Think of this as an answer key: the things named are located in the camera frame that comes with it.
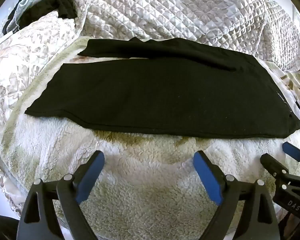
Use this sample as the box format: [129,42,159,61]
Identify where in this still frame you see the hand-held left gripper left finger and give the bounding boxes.
[16,151,105,240]

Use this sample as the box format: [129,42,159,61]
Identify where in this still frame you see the white quilted bedspread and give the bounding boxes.
[69,0,300,72]

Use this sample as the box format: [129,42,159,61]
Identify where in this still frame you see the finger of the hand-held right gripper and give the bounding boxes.
[282,142,300,163]
[260,153,300,189]

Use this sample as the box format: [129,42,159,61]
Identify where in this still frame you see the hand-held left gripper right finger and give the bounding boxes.
[194,151,282,240]

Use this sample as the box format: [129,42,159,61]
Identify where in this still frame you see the dark clothing heap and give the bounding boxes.
[2,0,78,33]

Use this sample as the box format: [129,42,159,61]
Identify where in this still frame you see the floral fleece-lined blanket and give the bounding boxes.
[0,10,300,240]

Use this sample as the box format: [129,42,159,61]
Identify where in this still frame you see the black pants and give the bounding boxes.
[24,37,300,139]

